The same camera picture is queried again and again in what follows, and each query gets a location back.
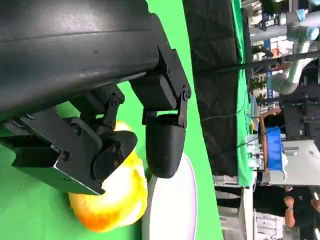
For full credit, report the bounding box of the orange and white bread roll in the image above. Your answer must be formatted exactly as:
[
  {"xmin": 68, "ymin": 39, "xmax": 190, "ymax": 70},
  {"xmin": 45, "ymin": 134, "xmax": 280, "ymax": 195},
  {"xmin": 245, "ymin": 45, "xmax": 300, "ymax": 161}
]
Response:
[{"xmin": 68, "ymin": 121, "xmax": 149, "ymax": 233}]

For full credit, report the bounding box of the green potted plant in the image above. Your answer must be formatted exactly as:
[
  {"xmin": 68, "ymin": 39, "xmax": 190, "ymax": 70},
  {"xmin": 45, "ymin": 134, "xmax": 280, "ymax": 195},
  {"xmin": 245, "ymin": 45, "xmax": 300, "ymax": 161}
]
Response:
[{"xmin": 249, "ymin": 71, "xmax": 267, "ymax": 101}]

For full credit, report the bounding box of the green hanging cloth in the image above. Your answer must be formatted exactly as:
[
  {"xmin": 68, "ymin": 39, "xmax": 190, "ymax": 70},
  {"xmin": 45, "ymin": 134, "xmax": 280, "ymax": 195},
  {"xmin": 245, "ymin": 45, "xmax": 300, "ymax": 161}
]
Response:
[{"xmin": 231, "ymin": 0, "xmax": 254, "ymax": 189}]

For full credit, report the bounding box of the green table cloth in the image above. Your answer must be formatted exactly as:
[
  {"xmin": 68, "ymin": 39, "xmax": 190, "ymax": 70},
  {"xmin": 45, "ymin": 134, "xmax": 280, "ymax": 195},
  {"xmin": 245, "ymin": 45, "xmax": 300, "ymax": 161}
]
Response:
[{"xmin": 0, "ymin": 0, "xmax": 225, "ymax": 240}]

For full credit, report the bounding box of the black pole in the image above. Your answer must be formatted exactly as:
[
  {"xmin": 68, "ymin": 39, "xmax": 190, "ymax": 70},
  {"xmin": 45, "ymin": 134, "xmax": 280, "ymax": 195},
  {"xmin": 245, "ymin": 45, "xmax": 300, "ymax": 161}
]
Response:
[{"xmin": 197, "ymin": 51, "xmax": 320, "ymax": 74}]

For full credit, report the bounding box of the white metal frame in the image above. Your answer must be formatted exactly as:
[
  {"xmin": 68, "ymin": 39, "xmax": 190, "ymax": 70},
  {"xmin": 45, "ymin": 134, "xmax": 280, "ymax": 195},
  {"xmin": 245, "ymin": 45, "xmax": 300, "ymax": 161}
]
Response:
[{"xmin": 212, "ymin": 174, "xmax": 256, "ymax": 240}]

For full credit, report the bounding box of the grey metal cabinet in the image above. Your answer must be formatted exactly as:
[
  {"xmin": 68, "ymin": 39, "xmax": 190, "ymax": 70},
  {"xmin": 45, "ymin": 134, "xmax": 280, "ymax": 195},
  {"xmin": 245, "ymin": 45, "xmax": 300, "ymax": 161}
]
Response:
[{"xmin": 269, "ymin": 139, "xmax": 320, "ymax": 186}]

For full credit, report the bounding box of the thin pale cable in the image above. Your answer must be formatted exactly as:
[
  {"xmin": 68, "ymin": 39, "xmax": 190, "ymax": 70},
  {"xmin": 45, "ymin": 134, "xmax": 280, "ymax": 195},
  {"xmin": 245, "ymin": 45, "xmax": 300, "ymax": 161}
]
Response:
[{"xmin": 199, "ymin": 104, "xmax": 245, "ymax": 123}]

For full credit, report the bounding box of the person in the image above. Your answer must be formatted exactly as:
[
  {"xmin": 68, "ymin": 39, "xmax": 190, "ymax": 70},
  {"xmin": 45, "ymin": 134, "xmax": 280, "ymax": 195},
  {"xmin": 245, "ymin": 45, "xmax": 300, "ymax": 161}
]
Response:
[{"xmin": 283, "ymin": 184, "xmax": 320, "ymax": 240}]

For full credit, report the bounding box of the black backdrop cloth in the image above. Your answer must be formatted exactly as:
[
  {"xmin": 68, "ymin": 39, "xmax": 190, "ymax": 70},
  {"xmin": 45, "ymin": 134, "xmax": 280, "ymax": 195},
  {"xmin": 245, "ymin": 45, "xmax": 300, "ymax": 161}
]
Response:
[{"xmin": 182, "ymin": 0, "xmax": 242, "ymax": 176}]

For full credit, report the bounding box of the blue plastic bin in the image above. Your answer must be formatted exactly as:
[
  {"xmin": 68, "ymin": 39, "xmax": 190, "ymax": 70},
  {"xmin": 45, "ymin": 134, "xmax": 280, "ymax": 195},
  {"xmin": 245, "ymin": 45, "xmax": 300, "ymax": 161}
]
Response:
[{"xmin": 264, "ymin": 125, "xmax": 286, "ymax": 174}]

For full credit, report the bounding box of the lilac plate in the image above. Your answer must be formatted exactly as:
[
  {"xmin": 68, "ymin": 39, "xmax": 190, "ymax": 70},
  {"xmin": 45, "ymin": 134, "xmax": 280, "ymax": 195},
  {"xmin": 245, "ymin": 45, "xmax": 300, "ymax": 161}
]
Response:
[{"xmin": 140, "ymin": 152, "xmax": 199, "ymax": 240}]

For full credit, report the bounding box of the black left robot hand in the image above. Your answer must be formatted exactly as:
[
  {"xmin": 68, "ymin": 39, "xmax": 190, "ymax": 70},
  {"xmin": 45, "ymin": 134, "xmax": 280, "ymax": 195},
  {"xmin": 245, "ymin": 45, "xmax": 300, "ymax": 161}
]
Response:
[{"xmin": 0, "ymin": 0, "xmax": 193, "ymax": 196}]

